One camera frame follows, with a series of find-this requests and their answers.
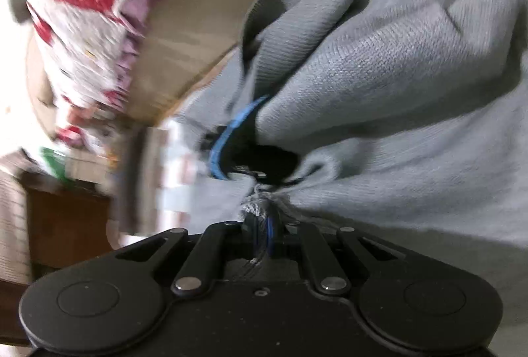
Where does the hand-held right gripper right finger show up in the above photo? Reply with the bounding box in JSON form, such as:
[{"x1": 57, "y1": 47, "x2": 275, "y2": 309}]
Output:
[{"x1": 264, "y1": 217, "x2": 406, "y2": 297}]

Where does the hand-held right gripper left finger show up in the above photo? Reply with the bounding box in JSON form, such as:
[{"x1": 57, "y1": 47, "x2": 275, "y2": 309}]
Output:
[{"x1": 115, "y1": 217, "x2": 259, "y2": 297}]

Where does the grey sweater with cat patch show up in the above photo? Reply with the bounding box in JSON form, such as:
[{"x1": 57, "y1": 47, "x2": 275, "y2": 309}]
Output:
[{"x1": 181, "y1": 0, "x2": 528, "y2": 259}]

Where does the checkered plush mat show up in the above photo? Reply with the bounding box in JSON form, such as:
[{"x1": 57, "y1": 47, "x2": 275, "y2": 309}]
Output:
[{"x1": 159, "y1": 0, "x2": 514, "y2": 236}]

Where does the brown wooden drawer cabinet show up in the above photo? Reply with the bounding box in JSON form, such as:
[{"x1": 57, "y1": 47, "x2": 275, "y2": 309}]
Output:
[{"x1": 22, "y1": 173, "x2": 115, "y2": 272}]

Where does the green plastic bag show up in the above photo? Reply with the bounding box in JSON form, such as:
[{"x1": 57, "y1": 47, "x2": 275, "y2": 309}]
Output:
[{"x1": 39, "y1": 146, "x2": 69, "y2": 178}]

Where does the white quilted bedspread red print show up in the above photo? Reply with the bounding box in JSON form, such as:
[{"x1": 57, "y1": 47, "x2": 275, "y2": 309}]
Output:
[{"x1": 8, "y1": 0, "x2": 248, "y2": 143}]

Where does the beige bed frame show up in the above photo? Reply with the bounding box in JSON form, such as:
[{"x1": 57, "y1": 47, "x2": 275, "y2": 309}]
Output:
[{"x1": 128, "y1": 0, "x2": 413, "y2": 127}]

